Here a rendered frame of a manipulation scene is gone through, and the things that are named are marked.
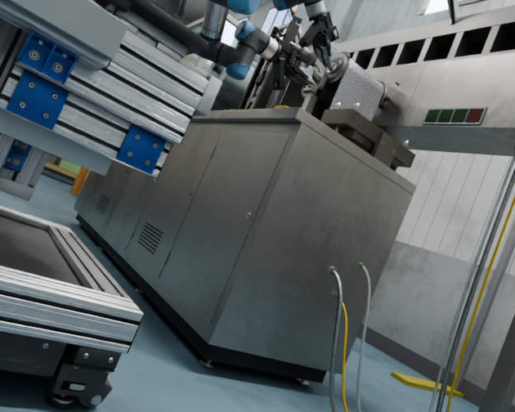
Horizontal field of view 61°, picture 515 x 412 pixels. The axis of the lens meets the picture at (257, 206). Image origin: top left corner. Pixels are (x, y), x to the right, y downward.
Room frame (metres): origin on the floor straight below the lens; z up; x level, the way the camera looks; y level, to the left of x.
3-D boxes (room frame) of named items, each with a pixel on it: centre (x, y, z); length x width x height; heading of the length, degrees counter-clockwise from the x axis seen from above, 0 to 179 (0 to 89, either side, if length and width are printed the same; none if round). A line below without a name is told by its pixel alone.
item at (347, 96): (1.82, -0.22, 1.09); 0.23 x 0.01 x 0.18; 123
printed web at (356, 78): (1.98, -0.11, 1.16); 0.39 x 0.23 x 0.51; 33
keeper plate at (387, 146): (1.67, -0.37, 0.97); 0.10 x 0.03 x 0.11; 123
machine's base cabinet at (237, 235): (2.62, 0.39, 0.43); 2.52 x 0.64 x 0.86; 33
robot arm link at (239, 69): (1.52, 0.27, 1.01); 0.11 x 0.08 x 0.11; 89
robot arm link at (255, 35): (1.52, 0.25, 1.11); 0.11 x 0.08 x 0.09; 123
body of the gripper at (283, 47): (1.61, 0.12, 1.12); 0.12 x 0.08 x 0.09; 123
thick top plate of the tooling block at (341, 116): (1.74, -0.31, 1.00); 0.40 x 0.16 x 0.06; 123
